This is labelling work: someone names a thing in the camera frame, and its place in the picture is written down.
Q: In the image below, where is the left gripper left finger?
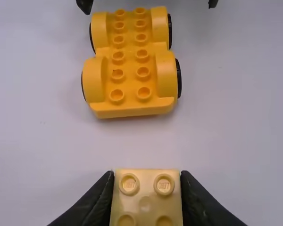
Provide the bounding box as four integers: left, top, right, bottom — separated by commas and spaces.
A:
45, 170, 115, 226

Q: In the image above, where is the yellow toy brick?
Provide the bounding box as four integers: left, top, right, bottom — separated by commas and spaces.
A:
108, 167, 183, 226

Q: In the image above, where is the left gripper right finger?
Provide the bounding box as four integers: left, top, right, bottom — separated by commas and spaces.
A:
180, 170, 247, 226

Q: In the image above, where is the yellow toy car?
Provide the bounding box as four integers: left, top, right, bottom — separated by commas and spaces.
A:
80, 5, 183, 122

